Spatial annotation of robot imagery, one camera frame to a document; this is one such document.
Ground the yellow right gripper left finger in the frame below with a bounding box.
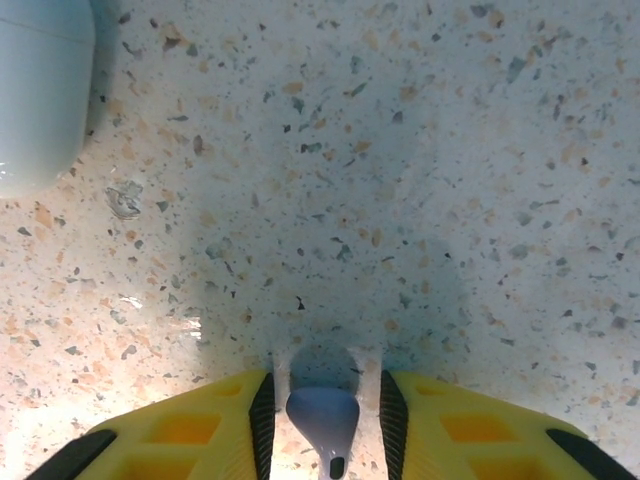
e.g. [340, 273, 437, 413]
[24, 368, 277, 480]

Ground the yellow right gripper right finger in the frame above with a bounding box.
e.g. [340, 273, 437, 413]
[378, 368, 637, 480]

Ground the lavender round earbud charging case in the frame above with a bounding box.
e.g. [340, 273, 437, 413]
[0, 0, 97, 199]

